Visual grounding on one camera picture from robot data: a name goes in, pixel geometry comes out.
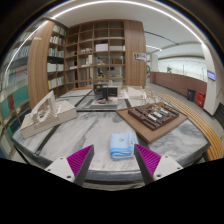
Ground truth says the black building model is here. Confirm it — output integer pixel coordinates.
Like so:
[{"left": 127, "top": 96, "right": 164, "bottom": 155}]
[{"left": 93, "top": 82, "right": 119, "bottom": 101}]

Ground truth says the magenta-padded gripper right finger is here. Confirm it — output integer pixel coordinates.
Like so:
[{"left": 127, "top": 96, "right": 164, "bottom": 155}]
[{"left": 133, "top": 143, "right": 184, "bottom": 185}]

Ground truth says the wall screen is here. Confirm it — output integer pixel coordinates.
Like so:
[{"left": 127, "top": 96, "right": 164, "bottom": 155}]
[{"left": 206, "top": 69, "right": 217, "bottom": 82}]

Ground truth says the glass-fronted bookcase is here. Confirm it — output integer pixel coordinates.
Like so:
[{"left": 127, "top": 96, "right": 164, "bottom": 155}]
[{"left": 0, "top": 31, "right": 38, "bottom": 158}]

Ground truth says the brown architectural model on board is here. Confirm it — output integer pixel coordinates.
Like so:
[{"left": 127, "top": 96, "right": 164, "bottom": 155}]
[{"left": 115, "top": 102, "right": 189, "bottom": 144}]

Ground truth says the pale wooden stick model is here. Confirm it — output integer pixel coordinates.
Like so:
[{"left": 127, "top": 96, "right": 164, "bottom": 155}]
[{"left": 143, "top": 89, "right": 164, "bottom": 106}]

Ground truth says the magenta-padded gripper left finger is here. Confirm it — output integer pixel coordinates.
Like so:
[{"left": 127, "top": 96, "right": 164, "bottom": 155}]
[{"left": 44, "top": 144, "right": 96, "bottom": 187}]

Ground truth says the straight ceiling light bar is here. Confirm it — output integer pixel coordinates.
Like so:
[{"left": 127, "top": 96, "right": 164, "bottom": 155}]
[{"left": 145, "top": 44, "right": 163, "bottom": 52}]

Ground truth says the small white building model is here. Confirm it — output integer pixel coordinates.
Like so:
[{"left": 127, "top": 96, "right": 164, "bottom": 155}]
[{"left": 124, "top": 85, "right": 148, "bottom": 100}]

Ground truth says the curved wooden slat bench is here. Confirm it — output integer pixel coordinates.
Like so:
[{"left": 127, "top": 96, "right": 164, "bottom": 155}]
[{"left": 156, "top": 91, "right": 224, "bottom": 162}]

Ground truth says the light blue printed towel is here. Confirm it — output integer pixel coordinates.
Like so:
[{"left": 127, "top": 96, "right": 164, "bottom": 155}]
[{"left": 109, "top": 130, "right": 138, "bottom": 160}]

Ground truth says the white wall sign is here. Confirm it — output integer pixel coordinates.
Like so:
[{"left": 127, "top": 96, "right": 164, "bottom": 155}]
[{"left": 133, "top": 51, "right": 148, "bottom": 62}]

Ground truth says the wooden shelf unit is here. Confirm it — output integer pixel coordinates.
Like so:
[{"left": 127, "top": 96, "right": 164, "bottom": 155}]
[{"left": 27, "top": 19, "right": 148, "bottom": 109}]

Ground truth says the white architectural model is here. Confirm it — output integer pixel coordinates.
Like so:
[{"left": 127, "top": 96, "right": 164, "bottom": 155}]
[{"left": 19, "top": 89, "right": 78, "bottom": 139}]

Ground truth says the red bin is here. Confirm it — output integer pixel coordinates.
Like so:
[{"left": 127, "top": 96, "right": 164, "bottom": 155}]
[{"left": 196, "top": 91, "right": 206, "bottom": 108}]

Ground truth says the black bin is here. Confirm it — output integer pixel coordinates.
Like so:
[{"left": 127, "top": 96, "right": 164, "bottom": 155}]
[{"left": 186, "top": 88, "right": 197, "bottom": 102}]

